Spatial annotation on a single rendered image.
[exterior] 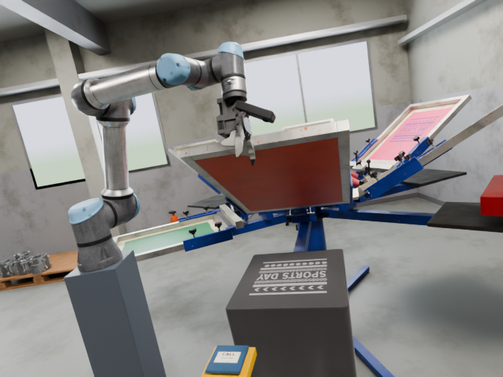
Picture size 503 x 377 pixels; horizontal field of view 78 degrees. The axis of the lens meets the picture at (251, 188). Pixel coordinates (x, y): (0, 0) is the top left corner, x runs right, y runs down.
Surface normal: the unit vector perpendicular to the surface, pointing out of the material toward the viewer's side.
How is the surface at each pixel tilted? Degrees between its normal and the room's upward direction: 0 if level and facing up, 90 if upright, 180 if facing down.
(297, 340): 90
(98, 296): 90
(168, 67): 90
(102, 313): 90
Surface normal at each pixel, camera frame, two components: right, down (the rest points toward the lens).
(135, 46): 0.02, 0.18
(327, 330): -0.23, 0.28
